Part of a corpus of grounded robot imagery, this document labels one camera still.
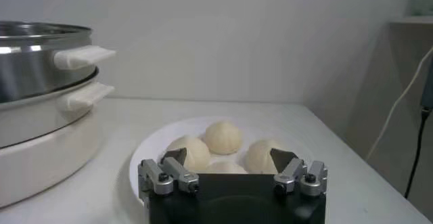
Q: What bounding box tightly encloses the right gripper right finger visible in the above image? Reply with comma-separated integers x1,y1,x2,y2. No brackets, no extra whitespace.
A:
269,148,328,198

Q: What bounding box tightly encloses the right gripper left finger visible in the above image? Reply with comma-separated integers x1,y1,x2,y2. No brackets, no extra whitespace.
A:
137,147,200,209

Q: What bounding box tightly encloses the white steamed baozi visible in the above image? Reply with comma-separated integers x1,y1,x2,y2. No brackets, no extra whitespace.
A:
165,135,212,172
204,161,248,175
244,139,292,175
202,120,243,156

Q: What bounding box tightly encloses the stainless steel steamer basket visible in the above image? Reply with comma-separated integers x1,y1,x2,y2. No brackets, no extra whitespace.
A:
0,21,116,104

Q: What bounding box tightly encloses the large white plate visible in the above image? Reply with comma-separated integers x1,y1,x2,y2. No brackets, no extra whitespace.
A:
129,116,314,209

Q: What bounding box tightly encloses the white electric cooking pot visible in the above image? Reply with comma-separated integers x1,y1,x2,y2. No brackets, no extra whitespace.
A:
0,68,116,209

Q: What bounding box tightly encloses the white power cable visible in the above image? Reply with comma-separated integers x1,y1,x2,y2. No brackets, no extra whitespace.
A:
365,46,433,161

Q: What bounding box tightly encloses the black power adapter with cord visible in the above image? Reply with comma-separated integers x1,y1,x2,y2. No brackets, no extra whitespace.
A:
404,59,433,199

